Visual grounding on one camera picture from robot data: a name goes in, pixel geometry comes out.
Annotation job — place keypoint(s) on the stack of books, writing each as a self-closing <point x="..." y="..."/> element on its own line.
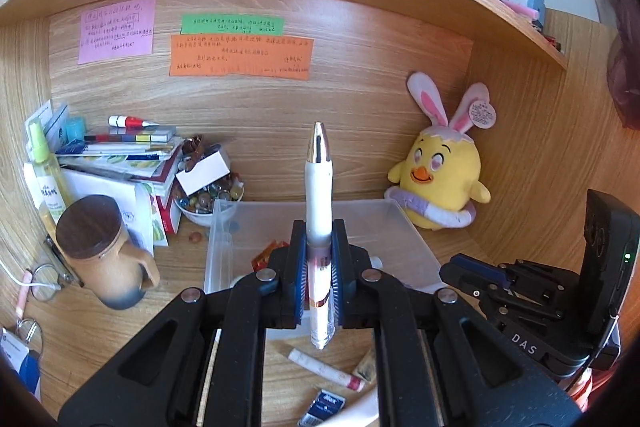
<point x="138" y="176"/>

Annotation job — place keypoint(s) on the white lip balm stick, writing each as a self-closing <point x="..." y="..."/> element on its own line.
<point x="326" y="371"/>

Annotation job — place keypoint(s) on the red white marker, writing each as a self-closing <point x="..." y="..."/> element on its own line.
<point x="128" y="122"/>

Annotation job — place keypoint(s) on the pink sticky note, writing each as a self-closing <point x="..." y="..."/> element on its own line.
<point x="116" y="30"/>

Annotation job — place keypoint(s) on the white gold trimmer pen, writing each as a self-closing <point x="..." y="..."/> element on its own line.
<point x="319" y="226"/>

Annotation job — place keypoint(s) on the brown mug with lid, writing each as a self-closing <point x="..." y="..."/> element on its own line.
<point x="97" y="246"/>

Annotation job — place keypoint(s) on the yellow spray bottle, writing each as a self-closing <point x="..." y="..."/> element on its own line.
<point x="49" y="176"/>

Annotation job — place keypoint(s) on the green sticky note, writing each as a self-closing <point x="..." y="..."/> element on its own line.
<point x="238" y="24"/>

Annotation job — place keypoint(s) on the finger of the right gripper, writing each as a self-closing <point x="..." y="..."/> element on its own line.
<point x="490" y="273"/>

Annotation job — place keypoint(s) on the white card box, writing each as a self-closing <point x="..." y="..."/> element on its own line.
<point x="208" y="170"/>

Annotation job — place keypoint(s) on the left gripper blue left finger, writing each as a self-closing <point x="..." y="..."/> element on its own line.
<point x="290" y="264"/>

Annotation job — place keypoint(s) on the orange sticky note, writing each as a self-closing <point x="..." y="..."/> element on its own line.
<point x="217" y="55"/>

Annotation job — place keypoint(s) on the blue staples box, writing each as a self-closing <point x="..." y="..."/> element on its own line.
<point x="326" y="404"/>

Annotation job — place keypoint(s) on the white bowl of beads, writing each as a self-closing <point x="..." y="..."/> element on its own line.
<point x="198" y="207"/>

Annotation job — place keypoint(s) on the yellow chick plush toy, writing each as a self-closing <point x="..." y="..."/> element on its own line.
<point x="438" y="183"/>

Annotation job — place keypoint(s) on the red envelope packet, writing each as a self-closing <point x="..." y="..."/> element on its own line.
<point x="261" y="261"/>

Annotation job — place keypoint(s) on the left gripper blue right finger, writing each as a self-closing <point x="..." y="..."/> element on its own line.
<point x="352" y="309"/>

